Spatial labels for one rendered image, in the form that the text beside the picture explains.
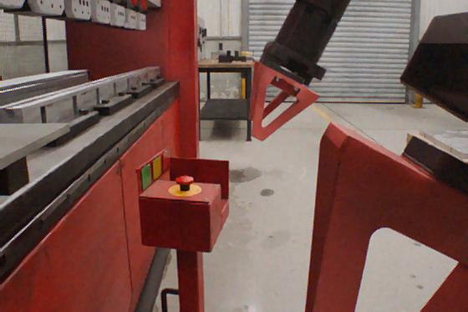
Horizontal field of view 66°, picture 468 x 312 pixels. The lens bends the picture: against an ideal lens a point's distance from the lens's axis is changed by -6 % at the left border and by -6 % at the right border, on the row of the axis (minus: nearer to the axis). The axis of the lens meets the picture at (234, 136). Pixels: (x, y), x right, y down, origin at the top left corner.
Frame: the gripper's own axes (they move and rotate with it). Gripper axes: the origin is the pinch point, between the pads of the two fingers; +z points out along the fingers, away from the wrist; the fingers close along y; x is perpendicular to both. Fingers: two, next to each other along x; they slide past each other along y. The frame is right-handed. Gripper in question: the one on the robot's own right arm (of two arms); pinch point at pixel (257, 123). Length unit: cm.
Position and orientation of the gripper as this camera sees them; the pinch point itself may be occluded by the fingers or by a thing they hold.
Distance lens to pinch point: 46.2
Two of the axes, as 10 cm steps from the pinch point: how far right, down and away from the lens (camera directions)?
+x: 8.9, 4.4, 0.9
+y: -0.1, 2.3, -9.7
